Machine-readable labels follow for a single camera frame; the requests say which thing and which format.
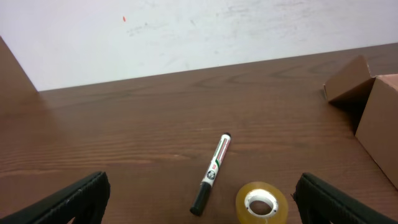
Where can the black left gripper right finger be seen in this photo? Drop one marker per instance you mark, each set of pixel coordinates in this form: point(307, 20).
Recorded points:
point(320, 202)

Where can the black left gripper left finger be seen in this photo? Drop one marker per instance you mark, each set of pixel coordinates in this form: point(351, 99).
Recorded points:
point(83, 202)

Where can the clear yellowish tape roll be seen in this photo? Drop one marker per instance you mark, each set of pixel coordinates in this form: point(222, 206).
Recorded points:
point(263, 192)

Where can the open brown cardboard box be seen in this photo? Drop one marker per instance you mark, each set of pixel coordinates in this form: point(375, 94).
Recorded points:
point(375, 97)

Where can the black and white marker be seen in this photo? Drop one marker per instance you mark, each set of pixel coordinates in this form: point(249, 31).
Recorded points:
point(207, 182)

